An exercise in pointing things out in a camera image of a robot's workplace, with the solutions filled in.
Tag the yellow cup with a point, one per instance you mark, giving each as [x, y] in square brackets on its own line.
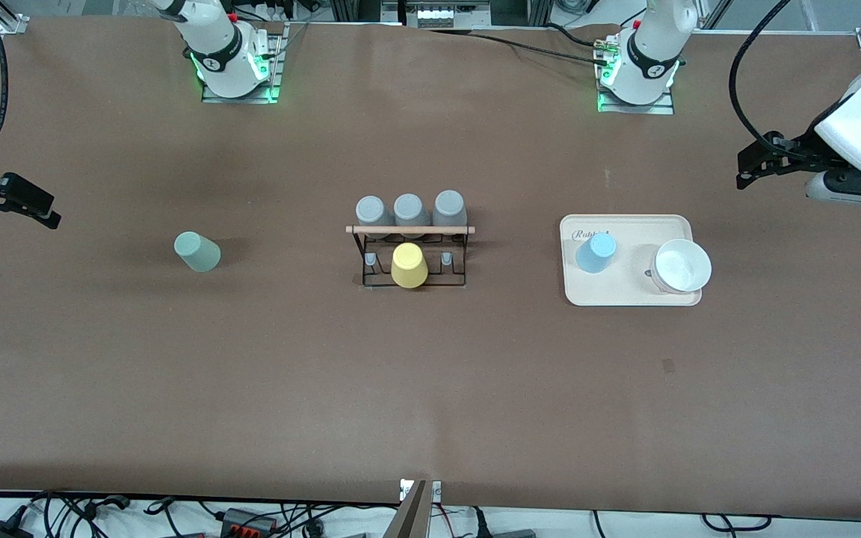
[409, 267]

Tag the cream plastic tray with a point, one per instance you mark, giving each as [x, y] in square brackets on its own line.
[625, 288]

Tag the white power strip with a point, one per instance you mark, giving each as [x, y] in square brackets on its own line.
[438, 16]

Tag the light blue cup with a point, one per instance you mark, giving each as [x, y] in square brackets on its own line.
[595, 254]

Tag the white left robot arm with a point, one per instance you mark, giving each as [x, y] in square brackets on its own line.
[651, 52]

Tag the grey cup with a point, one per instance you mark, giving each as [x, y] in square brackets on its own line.
[371, 211]
[449, 208]
[409, 209]

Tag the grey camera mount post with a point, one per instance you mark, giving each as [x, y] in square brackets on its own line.
[409, 519]

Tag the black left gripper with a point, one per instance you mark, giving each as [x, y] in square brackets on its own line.
[802, 151]

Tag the brown table mat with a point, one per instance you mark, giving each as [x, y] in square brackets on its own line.
[430, 388]

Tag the black connector block red levers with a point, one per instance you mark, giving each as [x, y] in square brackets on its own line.
[247, 521]

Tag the black power adapter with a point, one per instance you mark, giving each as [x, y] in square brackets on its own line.
[1, 530]

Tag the white bowl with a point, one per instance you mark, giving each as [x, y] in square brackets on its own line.
[681, 265]

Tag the mint green cup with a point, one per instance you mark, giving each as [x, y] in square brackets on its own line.
[197, 252]

